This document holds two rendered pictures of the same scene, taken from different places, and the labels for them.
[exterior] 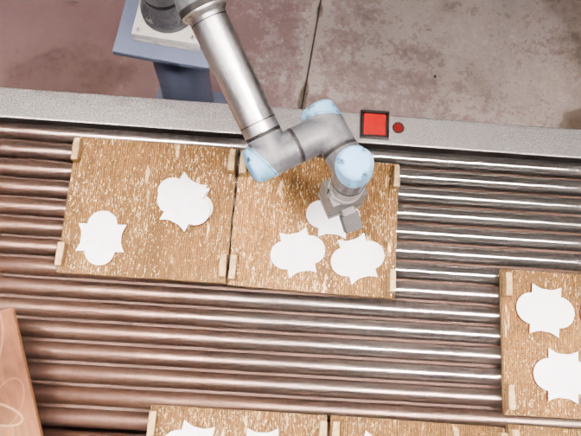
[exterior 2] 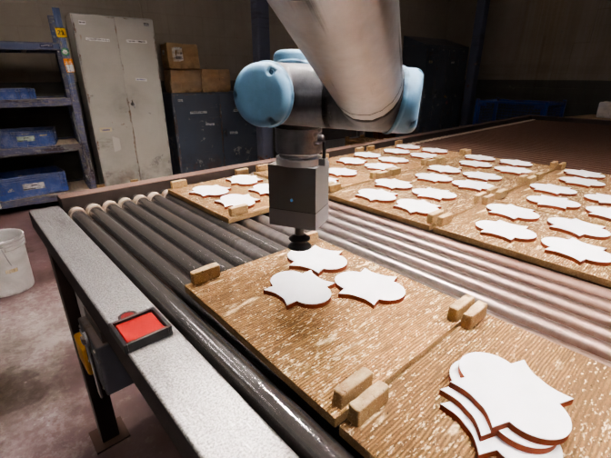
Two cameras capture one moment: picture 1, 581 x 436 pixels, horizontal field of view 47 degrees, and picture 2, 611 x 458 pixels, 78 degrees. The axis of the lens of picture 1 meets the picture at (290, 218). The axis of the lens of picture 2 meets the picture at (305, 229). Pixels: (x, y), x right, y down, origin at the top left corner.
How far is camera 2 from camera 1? 155 cm
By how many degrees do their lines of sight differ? 77
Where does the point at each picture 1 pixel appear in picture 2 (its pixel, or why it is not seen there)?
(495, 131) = (81, 266)
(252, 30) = not seen: outside the picture
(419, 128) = (115, 303)
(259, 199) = (366, 346)
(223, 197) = (421, 379)
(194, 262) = (515, 343)
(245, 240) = (423, 325)
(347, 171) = not seen: hidden behind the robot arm
